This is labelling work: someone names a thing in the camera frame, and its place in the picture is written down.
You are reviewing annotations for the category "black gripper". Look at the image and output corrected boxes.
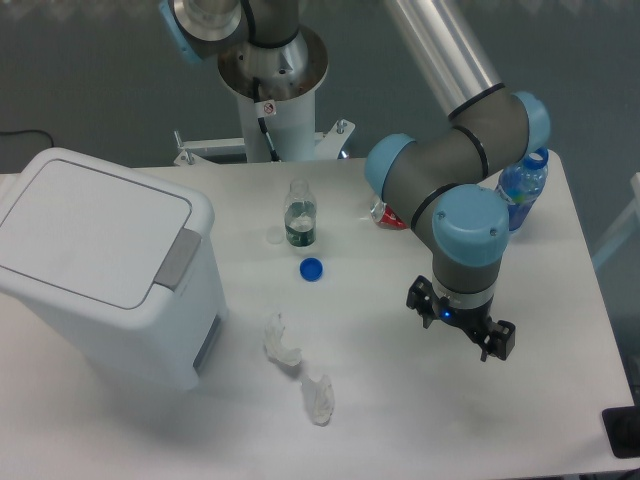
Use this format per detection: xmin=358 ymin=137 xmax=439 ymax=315
xmin=406 ymin=277 xmax=516 ymax=362

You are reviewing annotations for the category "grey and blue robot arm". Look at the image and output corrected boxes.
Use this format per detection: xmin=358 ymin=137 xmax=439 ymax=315
xmin=159 ymin=1 xmax=551 ymax=359

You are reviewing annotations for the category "red soda can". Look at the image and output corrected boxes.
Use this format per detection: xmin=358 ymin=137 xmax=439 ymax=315
xmin=370 ymin=195 xmax=407 ymax=230

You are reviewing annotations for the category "white trash can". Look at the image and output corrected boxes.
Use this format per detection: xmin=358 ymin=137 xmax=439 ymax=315
xmin=1 ymin=148 xmax=227 ymax=390

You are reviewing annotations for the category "blue plastic bottle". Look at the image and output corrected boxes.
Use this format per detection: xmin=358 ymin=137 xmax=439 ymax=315
xmin=496 ymin=147 xmax=549 ymax=233

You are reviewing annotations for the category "blue bottle cap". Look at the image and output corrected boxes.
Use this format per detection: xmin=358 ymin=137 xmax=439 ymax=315
xmin=299 ymin=257 xmax=324 ymax=282

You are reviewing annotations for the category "crumpled white tissue lower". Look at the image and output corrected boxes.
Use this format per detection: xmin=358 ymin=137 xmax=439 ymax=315
xmin=301 ymin=375 xmax=335 ymax=426

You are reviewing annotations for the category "crumpled white tissue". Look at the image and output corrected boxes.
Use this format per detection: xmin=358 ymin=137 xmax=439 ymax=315
xmin=301 ymin=375 xmax=335 ymax=426
xmin=263 ymin=313 xmax=302 ymax=367

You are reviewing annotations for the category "crumpled white tissue upper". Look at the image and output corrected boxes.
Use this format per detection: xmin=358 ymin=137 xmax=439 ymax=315
xmin=263 ymin=313 xmax=302 ymax=367

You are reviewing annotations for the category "black device at edge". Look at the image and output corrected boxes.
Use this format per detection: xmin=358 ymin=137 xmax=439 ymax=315
xmin=602 ymin=406 xmax=639 ymax=459

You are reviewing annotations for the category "clear plastic bottle green label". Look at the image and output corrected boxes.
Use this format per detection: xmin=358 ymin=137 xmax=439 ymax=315
xmin=284 ymin=179 xmax=317 ymax=247

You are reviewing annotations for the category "white bottle cap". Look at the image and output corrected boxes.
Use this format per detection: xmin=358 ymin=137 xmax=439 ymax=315
xmin=265 ymin=228 xmax=283 ymax=245

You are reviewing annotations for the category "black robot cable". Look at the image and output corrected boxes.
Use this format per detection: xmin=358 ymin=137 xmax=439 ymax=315
xmin=251 ymin=77 xmax=281 ymax=163

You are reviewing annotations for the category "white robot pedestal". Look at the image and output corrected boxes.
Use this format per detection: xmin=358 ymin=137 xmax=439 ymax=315
xmin=218 ymin=25 xmax=328 ymax=162

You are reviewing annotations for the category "white metal base bracket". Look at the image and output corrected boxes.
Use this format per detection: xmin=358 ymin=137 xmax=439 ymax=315
xmin=173 ymin=118 xmax=356 ymax=165

